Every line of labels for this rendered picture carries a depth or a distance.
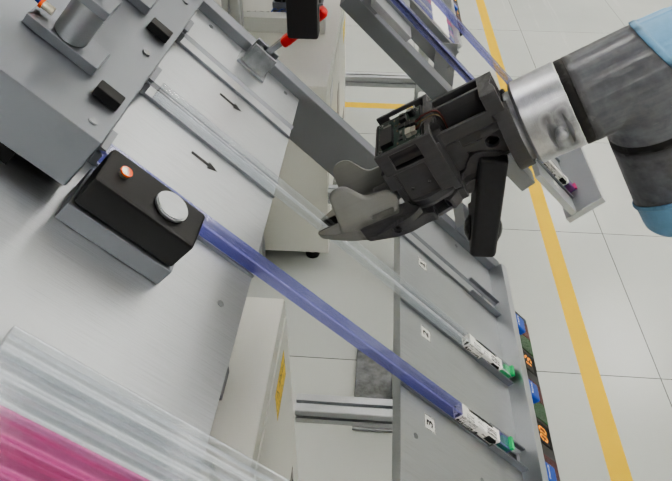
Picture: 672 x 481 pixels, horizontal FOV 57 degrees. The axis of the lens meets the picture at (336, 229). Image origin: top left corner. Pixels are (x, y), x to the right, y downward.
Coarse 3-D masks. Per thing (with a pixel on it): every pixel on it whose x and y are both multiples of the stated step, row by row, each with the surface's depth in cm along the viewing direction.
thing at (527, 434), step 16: (496, 272) 88; (496, 288) 86; (496, 304) 84; (512, 304) 83; (512, 320) 80; (512, 336) 78; (512, 352) 76; (512, 384) 73; (528, 384) 73; (512, 400) 72; (528, 400) 70; (528, 416) 69; (528, 432) 68; (528, 448) 66; (528, 464) 65; (544, 464) 65; (528, 480) 64; (544, 480) 63
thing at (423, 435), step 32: (416, 256) 75; (448, 256) 82; (416, 288) 70; (448, 288) 76; (480, 288) 82; (416, 320) 66; (480, 320) 78; (416, 352) 63; (448, 352) 68; (448, 384) 64; (480, 384) 69; (416, 416) 57; (448, 416) 60; (480, 416) 65; (512, 416) 70; (416, 448) 54; (448, 448) 58; (480, 448) 62; (416, 480) 52; (448, 480) 55; (480, 480) 59; (512, 480) 63
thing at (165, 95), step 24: (168, 96) 54; (192, 120) 55; (216, 144) 56; (264, 168) 59; (288, 192) 59; (312, 216) 61; (336, 240) 62; (384, 264) 65; (408, 288) 66; (432, 312) 68; (456, 336) 70
